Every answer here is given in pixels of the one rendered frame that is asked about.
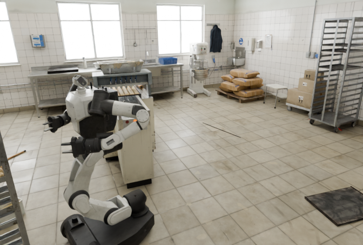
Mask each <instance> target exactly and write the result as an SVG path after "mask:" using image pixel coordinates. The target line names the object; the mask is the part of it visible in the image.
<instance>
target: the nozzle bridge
mask: <svg viewBox="0 0 363 245"><path fill-rule="evenodd" d="M136 75H137V78H136ZM131 76H132V78H131ZM116 77H117V79H116ZM121 77H122V84H120V79H121ZM92 78H93V86H94V87H95V88H97V87H99V88H102V86H104V87H107V88H112V87H124V86H131V85H142V84H146V94H147V95H148V96H151V84H152V72H151V71H149V70H147V69H141V71H140V72H128V73H120V74H105V75H104V74H103V72H93V73H92ZM125 78H126V81H127V83H126V84H125ZM130 78H131V81H132V83H130ZM135 78H136V83H135ZM110 79H111V82H112V85H110ZM115 79H116V81H117V84H115Z"/></svg>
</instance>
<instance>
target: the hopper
mask: <svg viewBox="0 0 363 245"><path fill-rule="evenodd" d="M128 61H129V62H128ZM132 61H135V62H132ZM143 63H144V61H143V60H141V59H129V60H118V61H99V62H98V65H99V67H100V68H101V70H102V72H103V74H104V75H105V74H120V73H128V72H140V71H141V69H142V66H143Z"/></svg>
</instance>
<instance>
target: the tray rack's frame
mask: <svg viewBox="0 0 363 245"><path fill-rule="evenodd" d="M356 19H363V17H343V18H324V19H323V24H322V31H321V39H320V45H319V53H318V60H317V67H316V72H315V79H314V86H313V94H312V100H311V108H310V115H309V118H310V120H311V119H312V122H314V120H315V121H319V122H322V123H325V124H328V125H331V126H334V127H337V131H338V130H339V129H338V127H339V126H340V125H342V124H346V123H349V122H354V124H353V125H355V123H356V121H357V119H356V118H354V117H350V116H347V117H344V118H340V119H338V117H341V116H345V115H343V114H338V113H339V108H340V102H341V96H342V91H343V87H344V81H345V75H346V70H347V64H348V58H349V52H350V49H351V43H352V37H353V31H354V26H355V20H356ZM325 21H337V26H336V30H335V37H334V43H333V50H332V56H331V63H330V69H329V73H328V80H327V87H326V93H325V99H324V106H323V110H322V114H318V115H314V116H312V113H311V111H313V109H312V107H313V102H314V98H313V97H314V96H315V94H314V92H315V90H316V89H315V87H316V85H317V84H316V82H317V76H318V73H317V71H319V68H318V66H319V64H320V63H319V61H320V55H321V51H320V50H322V46H321V44H322V43H323V40H322V38H324V35H323V32H324V31H325V29H324V27H325V24H326V23H325ZM339 21H352V25H351V32H350V35H349V41H348V47H347V53H346V58H345V64H344V70H343V74H342V80H341V86H340V91H339V97H338V103H337V109H336V112H331V111H330V112H326V113H324V111H325V104H326V97H327V91H328V85H329V81H330V74H331V68H332V62H333V55H334V49H335V43H336V38H337V32H338V25H339ZM334 114H335V115H334ZM333 119H334V120H333Z"/></svg>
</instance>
